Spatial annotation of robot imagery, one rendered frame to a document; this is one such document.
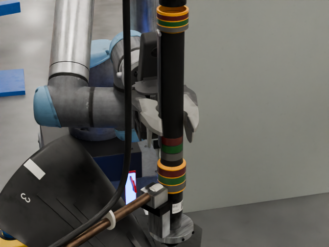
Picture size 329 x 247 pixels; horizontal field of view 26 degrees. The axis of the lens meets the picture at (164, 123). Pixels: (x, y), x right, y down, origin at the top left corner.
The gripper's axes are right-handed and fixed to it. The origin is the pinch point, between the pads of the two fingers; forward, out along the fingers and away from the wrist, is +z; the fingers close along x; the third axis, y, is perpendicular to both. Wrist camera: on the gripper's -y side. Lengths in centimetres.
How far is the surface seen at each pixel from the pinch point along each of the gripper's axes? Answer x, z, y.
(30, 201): 21.1, -1.2, 10.6
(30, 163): 20.5, -6.5, 7.5
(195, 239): -8.3, -16.8, 34.2
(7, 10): 17, -350, 98
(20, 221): 22.7, 1.5, 11.9
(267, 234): -85, -158, 149
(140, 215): 0.2, -25.2, 33.0
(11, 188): 23.4, -2.0, 8.5
